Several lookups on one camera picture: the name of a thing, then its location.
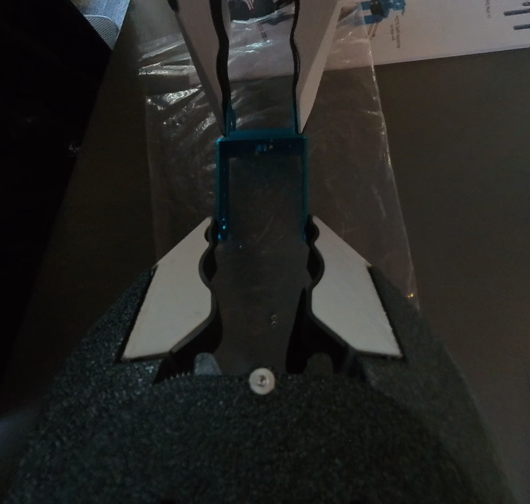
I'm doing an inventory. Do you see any clear plastic bag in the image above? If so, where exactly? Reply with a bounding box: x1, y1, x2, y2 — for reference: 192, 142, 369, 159
137, 3, 420, 311

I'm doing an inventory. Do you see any person's dark clothing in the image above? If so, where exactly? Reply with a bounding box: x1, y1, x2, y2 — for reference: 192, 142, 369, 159
0, 0, 114, 389

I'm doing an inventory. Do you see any long blue U bracket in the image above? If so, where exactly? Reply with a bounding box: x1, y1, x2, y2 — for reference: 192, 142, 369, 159
215, 133, 310, 243

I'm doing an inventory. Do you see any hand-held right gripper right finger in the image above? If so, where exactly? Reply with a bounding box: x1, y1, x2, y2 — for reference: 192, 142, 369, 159
288, 215, 403, 374

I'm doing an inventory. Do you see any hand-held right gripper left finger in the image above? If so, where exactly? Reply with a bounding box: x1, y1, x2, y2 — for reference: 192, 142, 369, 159
121, 217, 226, 372

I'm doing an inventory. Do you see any white perforated object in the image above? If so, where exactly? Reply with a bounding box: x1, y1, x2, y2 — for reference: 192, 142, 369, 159
85, 12, 116, 52

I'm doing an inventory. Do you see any assembly instruction booklet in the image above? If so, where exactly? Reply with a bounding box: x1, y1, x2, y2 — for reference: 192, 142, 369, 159
219, 0, 530, 82

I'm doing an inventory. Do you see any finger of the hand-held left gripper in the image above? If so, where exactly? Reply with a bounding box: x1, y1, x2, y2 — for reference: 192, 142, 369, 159
171, 0, 233, 137
289, 0, 342, 135

